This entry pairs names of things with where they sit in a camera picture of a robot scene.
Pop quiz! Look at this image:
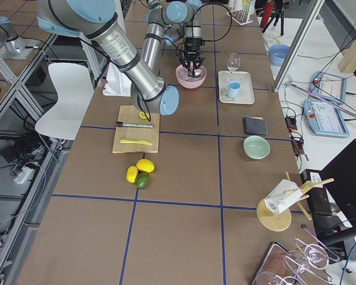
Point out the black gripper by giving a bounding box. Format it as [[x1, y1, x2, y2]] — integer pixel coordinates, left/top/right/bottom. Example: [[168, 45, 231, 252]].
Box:
[[178, 37, 205, 78]]

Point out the stainless steel scoop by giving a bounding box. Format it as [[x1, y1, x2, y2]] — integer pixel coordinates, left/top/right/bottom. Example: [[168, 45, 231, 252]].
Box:
[[187, 68, 206, 81]]

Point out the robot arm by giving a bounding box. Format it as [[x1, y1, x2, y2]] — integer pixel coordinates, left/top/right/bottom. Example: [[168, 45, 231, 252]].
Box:
[[0, 16, 39, 56], [37, 1, 203, 115]]

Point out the pile of clear ice cubes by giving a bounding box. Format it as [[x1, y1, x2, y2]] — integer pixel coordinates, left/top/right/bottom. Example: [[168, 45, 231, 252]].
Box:
[[177, 68, 196, 82]]

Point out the blue plastic cup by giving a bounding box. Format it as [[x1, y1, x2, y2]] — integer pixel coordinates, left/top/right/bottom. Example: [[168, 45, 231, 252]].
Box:
[[227, 81, 241, 99]]

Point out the pink bowl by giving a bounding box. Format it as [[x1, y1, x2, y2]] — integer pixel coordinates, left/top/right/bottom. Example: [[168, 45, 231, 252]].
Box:
[[176, 65, 207, 89]]

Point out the clear wine glass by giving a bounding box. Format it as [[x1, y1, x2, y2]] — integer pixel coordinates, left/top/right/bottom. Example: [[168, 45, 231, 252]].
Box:
[[226, 53, 241, 84]]

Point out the cream bear serving tray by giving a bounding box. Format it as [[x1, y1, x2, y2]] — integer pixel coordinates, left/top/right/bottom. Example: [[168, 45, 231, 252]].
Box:
[[218, 71, 255, 105]]

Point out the lemon half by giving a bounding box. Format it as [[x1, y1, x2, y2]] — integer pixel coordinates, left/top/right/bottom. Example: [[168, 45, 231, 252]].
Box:
[[139, 111, 151, 121]]

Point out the wooden cutting board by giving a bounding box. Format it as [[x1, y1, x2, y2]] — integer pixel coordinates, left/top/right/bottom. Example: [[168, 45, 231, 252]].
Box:
[[112, 105, 160, 154]]

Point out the folded grey cloth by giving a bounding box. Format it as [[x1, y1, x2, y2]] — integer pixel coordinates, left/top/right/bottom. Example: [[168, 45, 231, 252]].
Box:
[[243, 116, 268, 135]]

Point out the blue bowl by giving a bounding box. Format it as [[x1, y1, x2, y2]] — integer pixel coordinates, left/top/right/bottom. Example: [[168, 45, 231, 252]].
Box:
[[268, 44, 290, 67]]

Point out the stainless steel muddler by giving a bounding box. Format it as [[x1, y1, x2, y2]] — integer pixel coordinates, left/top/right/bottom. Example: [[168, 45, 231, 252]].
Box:
[[116, 121, 154, 128]]

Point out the green ceramic bowl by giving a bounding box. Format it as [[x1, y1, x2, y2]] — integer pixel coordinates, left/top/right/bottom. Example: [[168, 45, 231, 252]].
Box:
[[243, 135, 271, 160]]

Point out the black tripod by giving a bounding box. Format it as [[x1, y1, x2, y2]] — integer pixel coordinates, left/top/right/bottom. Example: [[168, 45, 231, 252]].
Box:
[[262, 0, 284, 36]]

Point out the yellow plastic knife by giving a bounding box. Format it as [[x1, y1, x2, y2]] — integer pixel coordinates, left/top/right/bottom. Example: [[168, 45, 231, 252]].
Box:
[[120, 139, 153, 146]]

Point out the whole yellow lemon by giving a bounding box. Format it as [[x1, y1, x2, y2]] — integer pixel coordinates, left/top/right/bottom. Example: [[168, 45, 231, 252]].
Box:
[[136, 159, 155, 173]]

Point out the white chair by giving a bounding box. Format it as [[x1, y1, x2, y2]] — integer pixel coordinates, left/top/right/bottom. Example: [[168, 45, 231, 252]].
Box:
[[35, 62, 94, 140]]

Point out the green lime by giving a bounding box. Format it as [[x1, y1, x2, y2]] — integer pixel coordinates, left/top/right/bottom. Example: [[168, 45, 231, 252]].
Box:
[[135, 172, 150, 189]]

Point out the far teach pendant tablet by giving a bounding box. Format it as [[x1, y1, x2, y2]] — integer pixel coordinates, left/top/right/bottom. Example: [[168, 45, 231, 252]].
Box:
[[310, 71, 347, 105]]

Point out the teach pendant tablet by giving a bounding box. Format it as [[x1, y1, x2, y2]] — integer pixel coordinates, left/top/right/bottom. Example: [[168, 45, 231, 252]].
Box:
[[303, 99, 349, 138], [310, 71, 347, 105]]

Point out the near teach pendant tablet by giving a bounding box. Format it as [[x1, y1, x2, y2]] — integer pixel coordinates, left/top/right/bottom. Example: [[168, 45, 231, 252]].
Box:
[[303, 99, 349, 138]]

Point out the white carton on stand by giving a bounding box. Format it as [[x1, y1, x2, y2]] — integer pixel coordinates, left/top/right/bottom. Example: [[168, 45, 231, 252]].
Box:
[[264, 179, 302, 214]]

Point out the wooden stand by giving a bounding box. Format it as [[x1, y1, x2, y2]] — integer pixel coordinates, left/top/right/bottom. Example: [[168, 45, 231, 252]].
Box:
[[256, 172, 334, 232]]

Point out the black monitor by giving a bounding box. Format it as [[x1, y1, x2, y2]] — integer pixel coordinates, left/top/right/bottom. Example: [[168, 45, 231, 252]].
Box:
[[310, 138, 356, 247]]

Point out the white wire cup rack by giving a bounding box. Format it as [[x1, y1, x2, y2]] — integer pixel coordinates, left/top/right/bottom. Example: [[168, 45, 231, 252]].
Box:
[[227, 0, 255, 26]]

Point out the aluminium frame post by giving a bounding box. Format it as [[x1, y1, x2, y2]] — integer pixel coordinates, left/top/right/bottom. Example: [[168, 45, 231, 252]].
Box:
[[272, 0, 325, 92]]

